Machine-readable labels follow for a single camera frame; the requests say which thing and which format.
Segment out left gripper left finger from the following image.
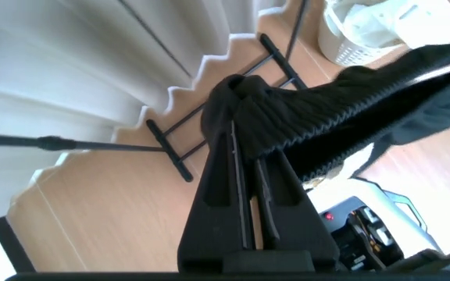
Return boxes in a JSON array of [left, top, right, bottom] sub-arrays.
[[177, 119, 256, 273]]

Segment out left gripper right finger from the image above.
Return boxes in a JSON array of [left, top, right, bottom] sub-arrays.
[[253, 151, 341, 273]]

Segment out black shorts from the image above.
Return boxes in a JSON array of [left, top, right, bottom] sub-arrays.
[[199, 37, 450, 183]]

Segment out pink clothes hanger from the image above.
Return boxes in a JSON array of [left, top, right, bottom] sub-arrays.
[[402, 55, 450, 87]]

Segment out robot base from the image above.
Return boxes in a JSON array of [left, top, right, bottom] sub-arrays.
[[305, 177, 450, 273]]

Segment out black clothes rack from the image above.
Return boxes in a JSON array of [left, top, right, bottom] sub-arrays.
[[0, 0, 311, 183]]

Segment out white laundry basket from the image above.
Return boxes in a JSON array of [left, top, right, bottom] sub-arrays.
[[317, 0, 450, 68]]

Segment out beige curtain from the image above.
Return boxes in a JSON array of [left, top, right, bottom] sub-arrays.
[[0, 0, 289, 224]]

